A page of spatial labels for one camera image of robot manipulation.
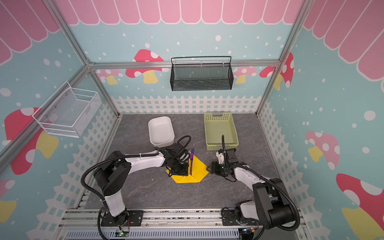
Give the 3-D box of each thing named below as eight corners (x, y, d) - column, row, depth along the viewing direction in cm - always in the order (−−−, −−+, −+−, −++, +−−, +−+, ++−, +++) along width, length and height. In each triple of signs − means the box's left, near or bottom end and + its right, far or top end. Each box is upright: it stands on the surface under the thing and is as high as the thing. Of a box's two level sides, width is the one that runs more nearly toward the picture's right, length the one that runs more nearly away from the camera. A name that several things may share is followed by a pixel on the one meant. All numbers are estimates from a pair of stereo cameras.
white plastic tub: (145, 148, 102) (142, 143, 98) (152, 121, 118) (150, 116, 113) (174, 148, 102) (172, 143, 97) (177, 121, 118) (176, 116, 113)
